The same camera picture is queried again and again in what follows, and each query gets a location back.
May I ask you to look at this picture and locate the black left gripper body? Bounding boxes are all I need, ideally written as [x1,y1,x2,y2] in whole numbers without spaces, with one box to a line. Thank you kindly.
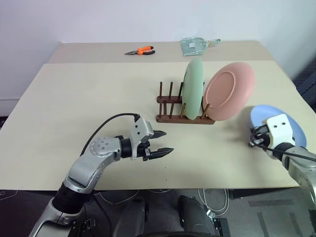
[136,121,155,162]

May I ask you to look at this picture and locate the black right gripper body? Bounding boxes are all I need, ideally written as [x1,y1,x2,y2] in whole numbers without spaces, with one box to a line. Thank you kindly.
[254,123,271,148]

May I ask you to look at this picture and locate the blue plate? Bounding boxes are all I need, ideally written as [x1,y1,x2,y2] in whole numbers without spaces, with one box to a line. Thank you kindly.
[250,105,308,149]

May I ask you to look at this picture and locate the wooden dish rack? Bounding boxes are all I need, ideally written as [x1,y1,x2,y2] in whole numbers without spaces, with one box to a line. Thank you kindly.
[156,81,216,125]

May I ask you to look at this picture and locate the pink plate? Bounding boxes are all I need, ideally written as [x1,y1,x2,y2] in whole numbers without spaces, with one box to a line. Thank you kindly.
[202,62,256,122]

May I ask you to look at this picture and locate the green plate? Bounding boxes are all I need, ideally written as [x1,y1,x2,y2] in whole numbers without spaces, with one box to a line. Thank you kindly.
[182,58,205,120]

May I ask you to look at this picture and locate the dark chair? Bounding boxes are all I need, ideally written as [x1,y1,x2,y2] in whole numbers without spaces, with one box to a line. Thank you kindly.
[292,58,316,112]

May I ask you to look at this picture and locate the dark rounded robot leg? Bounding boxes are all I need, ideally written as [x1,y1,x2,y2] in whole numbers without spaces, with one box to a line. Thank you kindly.
[112,197,150,237]
[177,195,218,237]

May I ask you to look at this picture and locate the black floor box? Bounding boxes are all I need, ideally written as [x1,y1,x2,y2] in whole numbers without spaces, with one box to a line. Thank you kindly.
[208,216,232,237]

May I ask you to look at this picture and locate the clear plastic parts bag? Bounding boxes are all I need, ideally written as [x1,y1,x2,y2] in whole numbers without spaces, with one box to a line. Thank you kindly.
[180,37,208,57]

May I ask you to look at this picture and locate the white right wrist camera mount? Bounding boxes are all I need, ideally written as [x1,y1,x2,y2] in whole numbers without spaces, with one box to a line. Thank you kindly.
[262,114,297,152]

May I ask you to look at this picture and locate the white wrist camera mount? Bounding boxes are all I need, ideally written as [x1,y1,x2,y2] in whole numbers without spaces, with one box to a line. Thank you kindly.
[262,114,297,152]
[129,118,153,161]

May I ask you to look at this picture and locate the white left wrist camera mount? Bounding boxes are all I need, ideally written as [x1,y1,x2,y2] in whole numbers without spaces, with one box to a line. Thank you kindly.
[129,118,153,161]

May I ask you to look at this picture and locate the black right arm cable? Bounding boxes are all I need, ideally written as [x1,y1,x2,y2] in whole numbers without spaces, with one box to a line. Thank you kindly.
[256,144,316,163]

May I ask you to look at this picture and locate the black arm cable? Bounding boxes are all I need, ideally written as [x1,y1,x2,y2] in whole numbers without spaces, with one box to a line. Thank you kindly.
[80,113,141,157]
[256,144,316,163]

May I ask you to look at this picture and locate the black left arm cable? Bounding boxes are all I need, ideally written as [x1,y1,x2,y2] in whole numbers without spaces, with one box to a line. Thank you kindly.
[80,113,141,157]

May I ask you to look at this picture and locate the white floor cable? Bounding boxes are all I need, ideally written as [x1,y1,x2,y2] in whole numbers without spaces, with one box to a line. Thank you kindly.
[98,189,171,206]
[197,188,231,218]

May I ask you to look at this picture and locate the orange handled pliers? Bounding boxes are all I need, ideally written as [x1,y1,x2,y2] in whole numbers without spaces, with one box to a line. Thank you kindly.
[124,45,157,56]

